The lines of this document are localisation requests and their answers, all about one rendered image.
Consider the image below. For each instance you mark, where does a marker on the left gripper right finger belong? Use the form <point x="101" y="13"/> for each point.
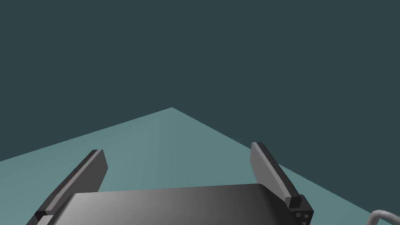
<point x="271" y="175"/>

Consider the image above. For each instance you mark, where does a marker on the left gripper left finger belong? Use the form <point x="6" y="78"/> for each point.
<point x="82" y="178"/>

